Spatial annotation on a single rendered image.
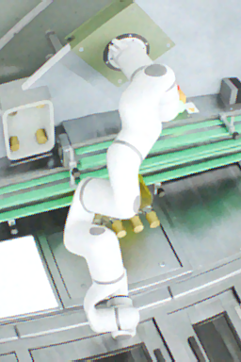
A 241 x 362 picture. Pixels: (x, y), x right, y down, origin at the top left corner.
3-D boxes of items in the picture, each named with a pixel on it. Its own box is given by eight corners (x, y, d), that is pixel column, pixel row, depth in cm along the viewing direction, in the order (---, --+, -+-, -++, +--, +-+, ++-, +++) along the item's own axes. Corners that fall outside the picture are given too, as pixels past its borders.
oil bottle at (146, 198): (116, 172, 174) (138, 217, 161) (117, 160, 170) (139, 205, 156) (131, 168, 175) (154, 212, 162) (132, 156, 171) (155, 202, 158)
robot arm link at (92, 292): (123, 261, 119) (135, 317, 128) (74, 268, 120) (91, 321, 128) (124, 279, 112) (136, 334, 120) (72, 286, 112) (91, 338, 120)
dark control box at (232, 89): (218, 92, 181) (229, 105, 176) (221, 77, 175) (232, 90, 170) (233, 90, 183) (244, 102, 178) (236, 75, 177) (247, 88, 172)
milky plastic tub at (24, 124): (4, 145, 161) (8, 161, 155) (-2, 97, 144) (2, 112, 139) (49, 133, 165) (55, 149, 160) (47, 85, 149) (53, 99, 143)
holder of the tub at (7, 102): (6, 155, 165) (9, 170, 160) (-1, 97, 144) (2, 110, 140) (49, 143, 169) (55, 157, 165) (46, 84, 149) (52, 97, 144)
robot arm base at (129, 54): (93, 52, 135) (109, 77, 126) (121, 25, 131) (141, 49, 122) (124, 73, 146) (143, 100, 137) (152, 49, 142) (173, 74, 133)
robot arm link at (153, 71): (113, 157, 121) (99, 114, 108) (156, 96, 131) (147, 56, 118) (147, 169, 117) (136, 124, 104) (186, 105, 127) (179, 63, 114)
